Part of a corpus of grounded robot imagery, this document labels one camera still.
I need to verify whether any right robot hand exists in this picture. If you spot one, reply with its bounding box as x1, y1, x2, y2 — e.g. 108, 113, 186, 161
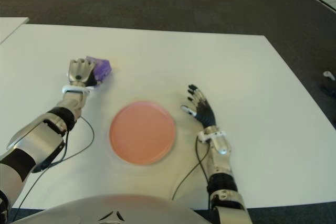
180, 84, 217, 128

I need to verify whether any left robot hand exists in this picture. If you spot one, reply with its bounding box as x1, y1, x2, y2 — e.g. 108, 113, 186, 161
67, 58, 99, 88

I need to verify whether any purple tissue paper pack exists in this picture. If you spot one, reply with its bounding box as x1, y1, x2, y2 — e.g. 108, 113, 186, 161
86, 55, 114, 90

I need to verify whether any pink round plate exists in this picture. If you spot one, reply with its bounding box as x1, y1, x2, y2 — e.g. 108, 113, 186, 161
109, 100, 176, 166

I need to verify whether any white side table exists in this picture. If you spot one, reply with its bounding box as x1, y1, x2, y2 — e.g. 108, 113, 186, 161
0, 17, 29, 45

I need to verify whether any silver robot torso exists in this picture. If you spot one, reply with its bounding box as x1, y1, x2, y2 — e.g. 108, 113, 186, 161
15, 194, 208, 224

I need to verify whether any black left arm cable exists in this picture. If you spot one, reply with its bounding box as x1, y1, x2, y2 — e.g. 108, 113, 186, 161
13, 116, 95, 209

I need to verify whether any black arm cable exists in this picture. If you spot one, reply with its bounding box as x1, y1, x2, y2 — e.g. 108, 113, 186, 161
172, 140, 211, 201
13, 116, 95, 209

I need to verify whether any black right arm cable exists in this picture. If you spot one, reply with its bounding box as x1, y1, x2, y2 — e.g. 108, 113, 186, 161
172, 140, 211, 201

